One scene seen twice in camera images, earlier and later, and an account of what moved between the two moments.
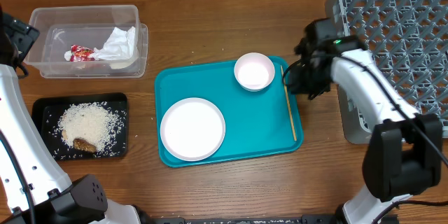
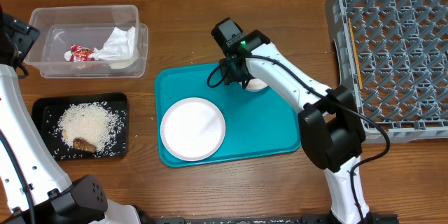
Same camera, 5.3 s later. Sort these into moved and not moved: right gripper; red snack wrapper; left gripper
Moved: right gripper
Not moved: red snack wrapper; left gripper
